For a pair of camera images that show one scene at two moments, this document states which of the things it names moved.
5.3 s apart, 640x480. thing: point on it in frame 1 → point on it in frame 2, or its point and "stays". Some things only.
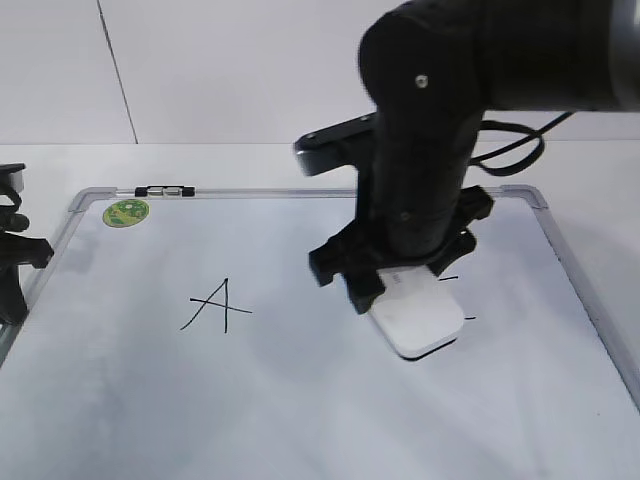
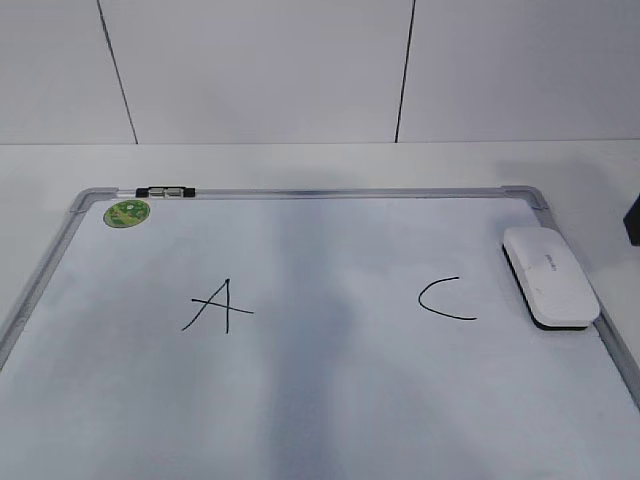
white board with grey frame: (179, 334) stays
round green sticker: (125, 213) stays
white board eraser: (417, 311) → (551, 282)
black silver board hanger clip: (165, 191) stays
